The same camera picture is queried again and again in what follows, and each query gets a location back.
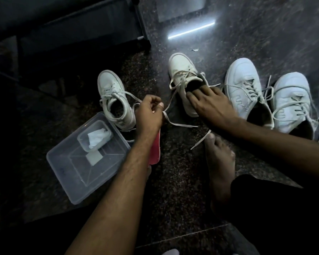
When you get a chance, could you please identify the cream shoelace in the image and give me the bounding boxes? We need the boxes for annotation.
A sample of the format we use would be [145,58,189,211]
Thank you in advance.
[162,70,222,151]

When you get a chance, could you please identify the person's left forearm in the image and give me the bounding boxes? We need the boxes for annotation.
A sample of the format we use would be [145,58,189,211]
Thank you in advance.
[65,133,161,255]

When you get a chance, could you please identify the small clear plastic container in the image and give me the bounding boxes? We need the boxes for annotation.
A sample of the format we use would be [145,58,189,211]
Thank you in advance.
[77,120,114,153]

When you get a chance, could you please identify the crumpled white tissue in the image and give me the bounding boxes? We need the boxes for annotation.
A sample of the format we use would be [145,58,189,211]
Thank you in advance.
[87,128,110,150]

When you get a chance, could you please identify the red shoe insole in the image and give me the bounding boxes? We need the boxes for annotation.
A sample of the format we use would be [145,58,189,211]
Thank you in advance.
[148,129,161,166]

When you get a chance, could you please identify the person's right hand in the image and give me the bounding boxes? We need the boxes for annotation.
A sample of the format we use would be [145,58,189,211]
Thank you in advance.
[186,85,240,131]

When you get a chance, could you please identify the large clear plastic container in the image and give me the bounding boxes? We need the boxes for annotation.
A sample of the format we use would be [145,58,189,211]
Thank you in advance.
[46,112,131,205]

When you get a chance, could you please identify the person's right forearm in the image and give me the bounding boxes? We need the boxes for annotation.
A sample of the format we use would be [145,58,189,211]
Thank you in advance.
[223,115,319,183]

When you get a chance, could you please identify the white high-top sneaker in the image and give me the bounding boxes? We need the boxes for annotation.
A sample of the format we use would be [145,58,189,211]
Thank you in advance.
[97,70,143,131]

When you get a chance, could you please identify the person's left hand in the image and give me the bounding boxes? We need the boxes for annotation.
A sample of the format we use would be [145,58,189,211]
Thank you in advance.
[135,95,165,136]

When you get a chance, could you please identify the white square pad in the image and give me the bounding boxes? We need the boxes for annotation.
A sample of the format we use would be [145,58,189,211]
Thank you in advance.
[85,150,103,166]

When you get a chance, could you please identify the person's bare right foot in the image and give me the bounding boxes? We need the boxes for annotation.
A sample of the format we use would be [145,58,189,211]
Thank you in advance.
[204,133,236,211]

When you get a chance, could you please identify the black shoe rack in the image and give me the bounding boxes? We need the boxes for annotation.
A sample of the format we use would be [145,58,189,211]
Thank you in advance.
[0,0,152,86]

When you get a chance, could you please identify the person's black trouser leg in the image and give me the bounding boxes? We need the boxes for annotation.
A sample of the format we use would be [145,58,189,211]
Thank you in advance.
[210,174,319,255]

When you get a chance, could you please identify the white leather sneaker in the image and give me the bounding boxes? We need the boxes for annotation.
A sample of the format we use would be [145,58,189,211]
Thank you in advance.
[224,58,275,130]
[269,72,319,143]

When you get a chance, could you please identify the cream lace-up sneaker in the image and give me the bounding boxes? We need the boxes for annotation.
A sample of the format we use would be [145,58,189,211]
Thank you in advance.
[168,52,211,118]

